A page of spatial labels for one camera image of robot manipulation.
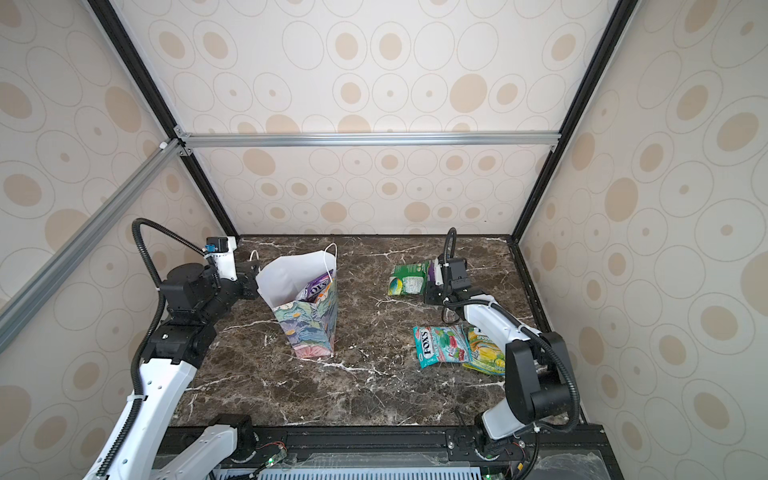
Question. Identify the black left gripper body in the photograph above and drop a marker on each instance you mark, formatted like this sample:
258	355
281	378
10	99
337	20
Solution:
244	285

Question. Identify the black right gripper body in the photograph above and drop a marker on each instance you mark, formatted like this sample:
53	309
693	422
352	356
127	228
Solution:
437	295

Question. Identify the green snack bag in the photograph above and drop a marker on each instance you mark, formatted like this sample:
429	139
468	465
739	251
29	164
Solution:
410	279

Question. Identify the small purple candy bag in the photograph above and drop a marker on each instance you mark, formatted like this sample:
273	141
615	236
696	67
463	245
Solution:
315	287

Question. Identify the white paper bag colourful print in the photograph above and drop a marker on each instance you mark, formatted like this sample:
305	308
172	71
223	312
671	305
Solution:
309	327

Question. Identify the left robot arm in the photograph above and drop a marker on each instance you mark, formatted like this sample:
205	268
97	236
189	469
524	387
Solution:
195	296

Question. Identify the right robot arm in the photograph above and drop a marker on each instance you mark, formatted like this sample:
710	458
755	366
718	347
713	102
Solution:
540	386

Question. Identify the teal spring candy bag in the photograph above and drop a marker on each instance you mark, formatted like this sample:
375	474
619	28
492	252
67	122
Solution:
446	344

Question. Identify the yellow green candy bag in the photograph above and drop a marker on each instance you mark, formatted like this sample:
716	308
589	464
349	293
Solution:
485	356

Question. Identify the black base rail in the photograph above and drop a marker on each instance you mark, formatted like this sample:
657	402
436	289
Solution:
422	452

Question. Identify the horizontal aluminium rail back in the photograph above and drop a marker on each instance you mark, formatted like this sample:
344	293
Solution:
389	139

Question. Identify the aluminium rail left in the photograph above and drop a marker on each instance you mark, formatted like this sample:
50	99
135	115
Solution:
23	307

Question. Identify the black vertical frame post left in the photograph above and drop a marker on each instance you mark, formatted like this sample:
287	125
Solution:
107	17

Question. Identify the black vertical frame post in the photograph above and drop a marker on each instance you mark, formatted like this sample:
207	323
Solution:
107	17
615	28

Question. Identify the black vertical frame post right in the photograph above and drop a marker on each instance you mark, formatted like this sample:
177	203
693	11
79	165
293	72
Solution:
615	28

